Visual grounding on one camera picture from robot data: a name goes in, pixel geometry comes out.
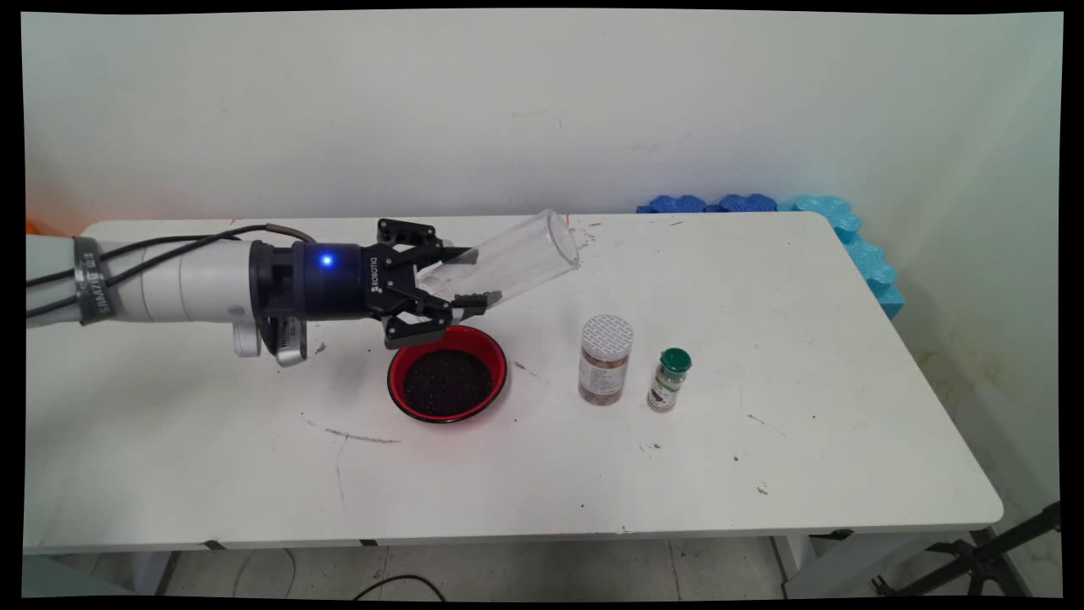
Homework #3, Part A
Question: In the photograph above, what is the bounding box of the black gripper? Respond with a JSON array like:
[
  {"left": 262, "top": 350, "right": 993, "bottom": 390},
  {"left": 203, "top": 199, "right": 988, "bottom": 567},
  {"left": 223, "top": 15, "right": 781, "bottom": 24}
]
[{"left": 248, "top": 218, "right": 503, "bottom": 351}]

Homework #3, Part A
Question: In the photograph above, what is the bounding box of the clear plastic jar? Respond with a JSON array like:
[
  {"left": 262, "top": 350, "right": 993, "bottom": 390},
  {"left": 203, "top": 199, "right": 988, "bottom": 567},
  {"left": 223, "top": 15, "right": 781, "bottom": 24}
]
[{"left": 417, "top": 209, "right": 582, "bottom": 308}]

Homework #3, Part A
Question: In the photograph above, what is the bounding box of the black seeds heap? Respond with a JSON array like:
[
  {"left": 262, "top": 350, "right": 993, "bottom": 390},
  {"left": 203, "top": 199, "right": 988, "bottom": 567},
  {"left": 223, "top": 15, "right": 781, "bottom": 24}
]
[{"left": 401, "top": 350, "right": 494, "bottom": 419}]

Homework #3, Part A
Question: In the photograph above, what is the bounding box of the red bowl black rim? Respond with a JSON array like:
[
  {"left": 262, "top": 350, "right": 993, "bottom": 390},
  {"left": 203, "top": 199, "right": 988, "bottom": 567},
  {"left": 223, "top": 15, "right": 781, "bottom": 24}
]
[{"left": 387, "top": 324, "right": 509, "bottom": 424}]

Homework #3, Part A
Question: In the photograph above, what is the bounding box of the spice jar white patterned lid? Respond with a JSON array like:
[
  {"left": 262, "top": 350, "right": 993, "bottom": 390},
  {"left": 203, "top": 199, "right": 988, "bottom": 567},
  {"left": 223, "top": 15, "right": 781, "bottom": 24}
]
[{"left": 578, "top": 314, "right": 634, "bottom": 407}]

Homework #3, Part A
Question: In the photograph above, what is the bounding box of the small spice bottle green cap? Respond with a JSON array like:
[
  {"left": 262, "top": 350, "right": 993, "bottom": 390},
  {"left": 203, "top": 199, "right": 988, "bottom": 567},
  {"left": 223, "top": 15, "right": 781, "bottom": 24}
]
[{"left": 647, "top": 347, "right": 693, "bottom": 414}]

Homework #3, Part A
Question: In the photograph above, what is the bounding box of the grey table leg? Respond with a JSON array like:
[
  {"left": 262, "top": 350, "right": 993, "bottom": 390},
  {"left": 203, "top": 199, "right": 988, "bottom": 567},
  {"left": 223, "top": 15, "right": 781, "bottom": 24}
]
[{"left": 127, "top": 551, "right": 183, "bottom": 596}]

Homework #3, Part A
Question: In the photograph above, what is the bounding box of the light blue foam piece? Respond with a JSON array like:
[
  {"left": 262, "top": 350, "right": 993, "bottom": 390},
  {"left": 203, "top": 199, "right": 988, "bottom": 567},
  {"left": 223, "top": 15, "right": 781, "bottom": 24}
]
[{"left": 779, "top": 195, "right": 905, "bottom": 320}]

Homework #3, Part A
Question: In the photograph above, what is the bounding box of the black tripod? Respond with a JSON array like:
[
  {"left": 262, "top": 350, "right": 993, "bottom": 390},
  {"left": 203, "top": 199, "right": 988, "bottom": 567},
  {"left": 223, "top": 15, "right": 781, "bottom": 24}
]
[{"left": 872, "top": 502, "right": 1062, "bottom": 596}]

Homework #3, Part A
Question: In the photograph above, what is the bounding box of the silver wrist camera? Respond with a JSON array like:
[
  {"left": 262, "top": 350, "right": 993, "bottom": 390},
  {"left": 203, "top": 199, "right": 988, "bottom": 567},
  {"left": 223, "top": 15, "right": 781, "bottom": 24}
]
[{"left": 258, "top": 318, "right": 310, "bottom": 367}]

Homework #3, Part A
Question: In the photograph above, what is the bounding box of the black camera cable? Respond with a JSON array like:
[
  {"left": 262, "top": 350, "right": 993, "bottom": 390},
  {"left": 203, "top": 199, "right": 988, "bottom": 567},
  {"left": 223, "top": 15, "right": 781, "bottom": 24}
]
[{"left": 25, "top": 227, "right": 255, "bottom": 293}]

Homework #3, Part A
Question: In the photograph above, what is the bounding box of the black floor cable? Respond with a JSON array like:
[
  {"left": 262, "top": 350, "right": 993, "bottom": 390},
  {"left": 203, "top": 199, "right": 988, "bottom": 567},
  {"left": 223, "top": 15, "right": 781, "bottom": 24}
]
[{"left": 351, "top": 574, "right": 447, "bottom": 601}]

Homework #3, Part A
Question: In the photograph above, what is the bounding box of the thin pale floor cable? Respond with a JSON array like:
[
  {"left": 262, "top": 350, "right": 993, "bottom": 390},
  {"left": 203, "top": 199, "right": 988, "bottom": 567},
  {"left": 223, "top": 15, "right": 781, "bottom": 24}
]
[{"left": 233, "top": 549, "right": 297, "bottom": 598}]

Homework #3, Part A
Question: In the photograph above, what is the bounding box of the grey cable strap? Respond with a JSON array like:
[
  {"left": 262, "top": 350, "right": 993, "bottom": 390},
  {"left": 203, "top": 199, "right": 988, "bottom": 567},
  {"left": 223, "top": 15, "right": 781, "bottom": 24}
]
[{"left": 72, "top": 237, "right": 115, "bottom": 327}]

